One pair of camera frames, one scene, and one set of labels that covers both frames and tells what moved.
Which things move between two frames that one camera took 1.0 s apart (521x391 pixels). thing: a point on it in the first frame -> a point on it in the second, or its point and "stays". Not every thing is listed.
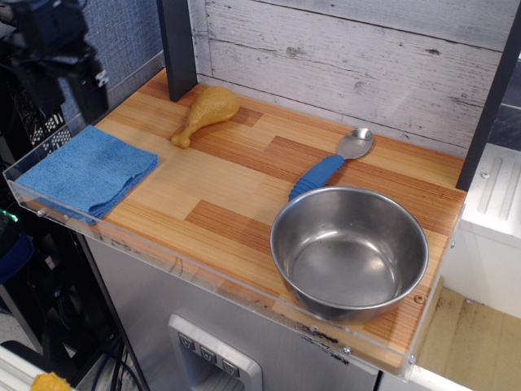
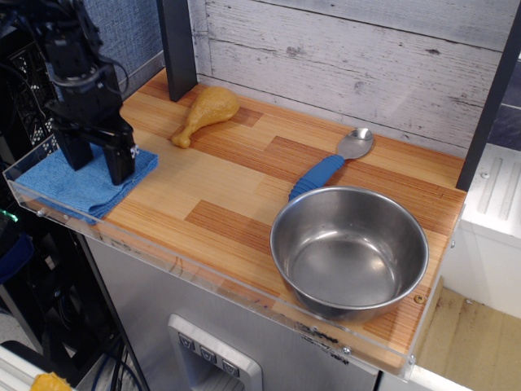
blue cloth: [87, 175] stays
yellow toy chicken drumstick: [213, 104] stays
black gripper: [49, 38] -> [92, 105]
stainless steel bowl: [349, 254] stays
